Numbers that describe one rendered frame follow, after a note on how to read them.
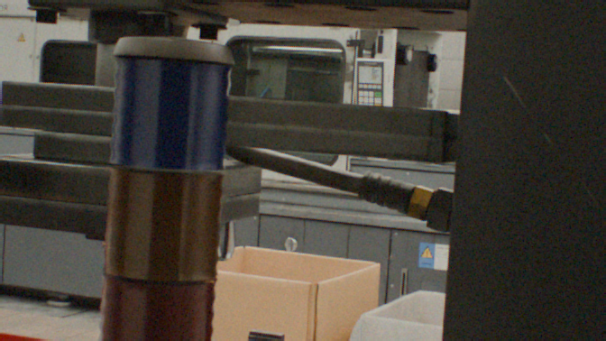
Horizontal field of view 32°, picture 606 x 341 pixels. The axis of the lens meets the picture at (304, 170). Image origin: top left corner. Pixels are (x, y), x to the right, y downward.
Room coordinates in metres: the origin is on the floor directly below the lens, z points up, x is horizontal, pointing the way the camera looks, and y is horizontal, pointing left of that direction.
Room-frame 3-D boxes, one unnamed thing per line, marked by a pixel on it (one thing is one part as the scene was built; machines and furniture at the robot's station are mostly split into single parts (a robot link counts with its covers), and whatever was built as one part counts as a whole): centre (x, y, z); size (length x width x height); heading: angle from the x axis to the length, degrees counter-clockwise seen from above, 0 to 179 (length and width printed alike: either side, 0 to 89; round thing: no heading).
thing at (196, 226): (0.35, 0.04, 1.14); 0.04 x 0.04 x 0.03
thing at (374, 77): (5.21, -0.32, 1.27); 0.23 x 0.18 x 0.38; 158
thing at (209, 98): (0.35, 0.04, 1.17); 0.04 x 0.04 x 0.03
